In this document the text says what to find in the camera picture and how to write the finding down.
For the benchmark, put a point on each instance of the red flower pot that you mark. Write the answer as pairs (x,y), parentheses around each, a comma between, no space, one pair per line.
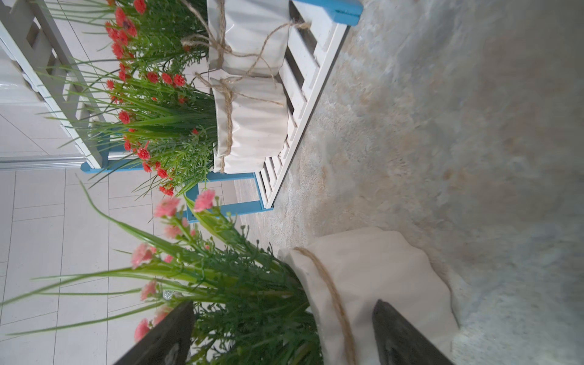
(179,134)
(247,38)

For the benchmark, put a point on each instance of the blue white wooden rack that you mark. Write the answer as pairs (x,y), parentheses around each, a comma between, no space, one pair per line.
(31,40)

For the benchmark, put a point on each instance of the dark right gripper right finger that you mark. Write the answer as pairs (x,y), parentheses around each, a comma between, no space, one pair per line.
(398,342)

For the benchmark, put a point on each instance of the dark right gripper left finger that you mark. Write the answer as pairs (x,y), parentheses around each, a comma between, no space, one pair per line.
(168,343)

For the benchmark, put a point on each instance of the pink flower pot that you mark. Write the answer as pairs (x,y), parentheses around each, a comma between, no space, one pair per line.
(310,304)

